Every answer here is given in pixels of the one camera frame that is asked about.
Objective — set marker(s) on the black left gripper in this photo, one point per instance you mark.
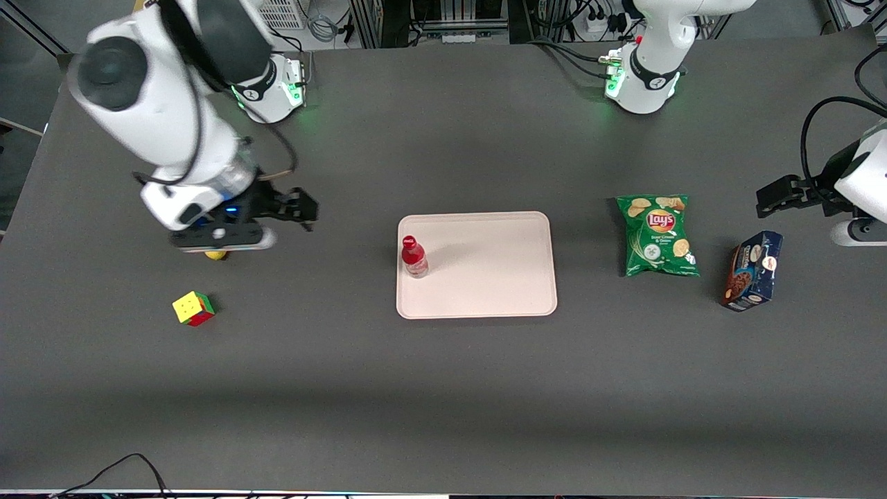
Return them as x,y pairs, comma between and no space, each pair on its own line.
820,186

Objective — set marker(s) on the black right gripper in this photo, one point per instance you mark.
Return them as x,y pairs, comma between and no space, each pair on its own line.
267,202

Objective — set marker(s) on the red coke bottle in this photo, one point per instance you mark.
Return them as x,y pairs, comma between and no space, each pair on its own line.
414,258

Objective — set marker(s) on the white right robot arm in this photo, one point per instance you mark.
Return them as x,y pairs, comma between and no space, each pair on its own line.
152,118

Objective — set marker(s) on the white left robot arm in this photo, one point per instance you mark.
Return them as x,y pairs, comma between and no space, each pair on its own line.
651,83

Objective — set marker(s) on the beige plastic tray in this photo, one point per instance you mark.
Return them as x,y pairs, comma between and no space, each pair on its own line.
485,270

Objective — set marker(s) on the blue chocolate cookie box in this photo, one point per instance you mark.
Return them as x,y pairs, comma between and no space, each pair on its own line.
753,270

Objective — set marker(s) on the yellow lemon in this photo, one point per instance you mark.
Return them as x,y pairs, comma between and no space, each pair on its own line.
215,255

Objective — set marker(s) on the green Lays chips bag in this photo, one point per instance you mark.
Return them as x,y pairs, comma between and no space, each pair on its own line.
658,235

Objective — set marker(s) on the colourful puzzle cube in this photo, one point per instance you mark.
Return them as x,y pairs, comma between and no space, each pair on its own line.
192,308

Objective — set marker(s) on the white perforated box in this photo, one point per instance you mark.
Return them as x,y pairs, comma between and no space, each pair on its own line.
284,12

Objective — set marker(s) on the white power strip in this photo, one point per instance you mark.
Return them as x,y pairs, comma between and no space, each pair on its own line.
601,24

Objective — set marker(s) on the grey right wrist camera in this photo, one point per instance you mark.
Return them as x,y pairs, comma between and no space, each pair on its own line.
222,237

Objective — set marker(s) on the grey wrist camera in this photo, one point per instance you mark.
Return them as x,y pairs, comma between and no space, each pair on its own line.
859,233
222,237

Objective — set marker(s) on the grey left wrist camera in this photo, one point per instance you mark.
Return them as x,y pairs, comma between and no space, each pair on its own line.
859,233

